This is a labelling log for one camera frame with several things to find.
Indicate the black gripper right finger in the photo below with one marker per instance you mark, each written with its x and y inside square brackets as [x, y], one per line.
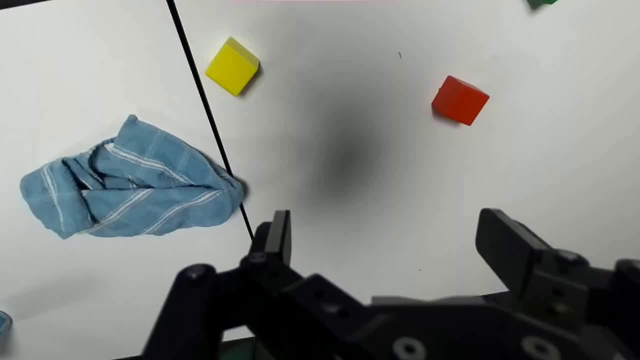
[532, 267]

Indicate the blue striped towel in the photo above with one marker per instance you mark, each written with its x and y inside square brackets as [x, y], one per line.
[132, 181]

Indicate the orange cube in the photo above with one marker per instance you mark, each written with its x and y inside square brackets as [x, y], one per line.
[461, 101]

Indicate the green cube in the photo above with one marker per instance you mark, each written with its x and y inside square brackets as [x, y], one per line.
[541, 2]

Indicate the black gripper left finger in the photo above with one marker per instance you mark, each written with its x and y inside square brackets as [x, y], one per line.
[221, 301]

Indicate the yellow cube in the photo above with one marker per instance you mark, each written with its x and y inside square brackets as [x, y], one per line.
[232, 67]

